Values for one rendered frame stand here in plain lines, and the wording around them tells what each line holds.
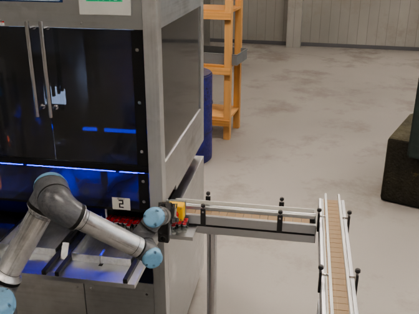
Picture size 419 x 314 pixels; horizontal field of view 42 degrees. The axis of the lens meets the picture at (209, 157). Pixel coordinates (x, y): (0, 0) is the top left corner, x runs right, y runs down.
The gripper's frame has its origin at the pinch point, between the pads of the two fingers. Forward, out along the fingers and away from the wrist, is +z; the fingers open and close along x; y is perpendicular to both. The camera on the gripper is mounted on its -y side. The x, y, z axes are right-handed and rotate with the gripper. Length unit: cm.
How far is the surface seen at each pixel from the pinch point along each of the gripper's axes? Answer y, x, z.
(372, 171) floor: 42, -127, 325
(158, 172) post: 19.5, 7.3, -3.8
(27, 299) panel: -50, 78, 28
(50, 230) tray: -11, 58, 4
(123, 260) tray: -17.8, 15.5, -17.2
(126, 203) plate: 4.8, 22.3, 2.9
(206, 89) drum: 110, 40, 285
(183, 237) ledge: -8.5, -3.4, 9.3
